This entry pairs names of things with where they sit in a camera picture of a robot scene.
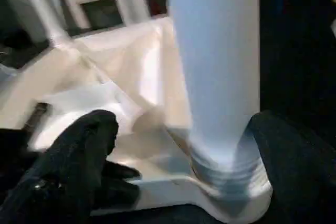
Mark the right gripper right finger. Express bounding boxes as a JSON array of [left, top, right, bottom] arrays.
[[247, 111, 336, 224]]

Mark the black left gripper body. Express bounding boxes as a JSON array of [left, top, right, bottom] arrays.
[[0, 128, 35, 191]]

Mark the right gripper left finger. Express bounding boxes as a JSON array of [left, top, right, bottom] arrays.
[[0, 110, 119, 224]]

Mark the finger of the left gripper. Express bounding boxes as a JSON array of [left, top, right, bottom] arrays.
[[95, 181, 140, 207], [104, 161, 142, 180]]

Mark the white plastic table top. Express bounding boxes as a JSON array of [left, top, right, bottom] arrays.
[[0, 18, 274, 222]]

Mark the black padded work mat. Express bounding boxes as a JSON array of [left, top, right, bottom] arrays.
[[0, 50, 336, 224]]

